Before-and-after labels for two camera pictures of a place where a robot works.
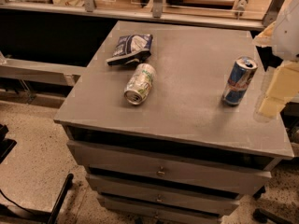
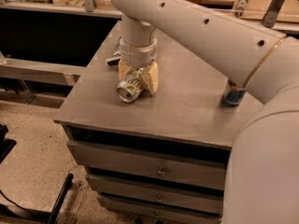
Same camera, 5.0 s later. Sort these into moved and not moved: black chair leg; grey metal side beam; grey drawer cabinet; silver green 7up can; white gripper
Moved: white gripper; silver green 7up can
Not moved: black chair leg; grey drawer cabinet; grey metal side beam
